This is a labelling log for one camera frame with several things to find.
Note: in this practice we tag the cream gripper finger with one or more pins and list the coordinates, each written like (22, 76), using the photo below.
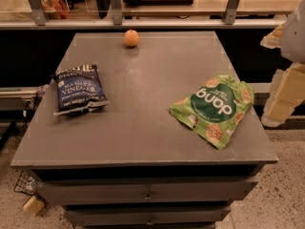
(273, 39)
(286, 93)

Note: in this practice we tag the metal shelf rail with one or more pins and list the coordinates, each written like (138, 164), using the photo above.
(201, 14)

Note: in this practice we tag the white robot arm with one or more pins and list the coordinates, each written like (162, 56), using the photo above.
(293, 36)

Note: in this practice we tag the upper drawer with knob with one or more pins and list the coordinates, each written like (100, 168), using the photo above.
(147, 190)

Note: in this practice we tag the orange plastic bag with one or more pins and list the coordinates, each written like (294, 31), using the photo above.
(58, 6)

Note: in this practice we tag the yellow sponge block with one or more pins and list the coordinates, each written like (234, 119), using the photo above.
(34, 205)

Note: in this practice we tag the orange fruit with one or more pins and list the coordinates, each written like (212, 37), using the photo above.
(131, 38)

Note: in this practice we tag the green dang chip bag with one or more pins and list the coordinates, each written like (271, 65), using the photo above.
(216, 109)

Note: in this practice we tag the black wire basket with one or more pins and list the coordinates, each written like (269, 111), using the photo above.
(23, 184)

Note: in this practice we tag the blue chip bag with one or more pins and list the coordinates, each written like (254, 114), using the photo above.
(79, 90)

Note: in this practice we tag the lower drawer with knob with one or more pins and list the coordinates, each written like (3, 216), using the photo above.
(147, 216)

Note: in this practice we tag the grey drawer cabinet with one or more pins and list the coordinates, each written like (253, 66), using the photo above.
(135, 136)

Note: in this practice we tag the drawer with knob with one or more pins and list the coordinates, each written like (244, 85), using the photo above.
(147, 216)
(147, 190)

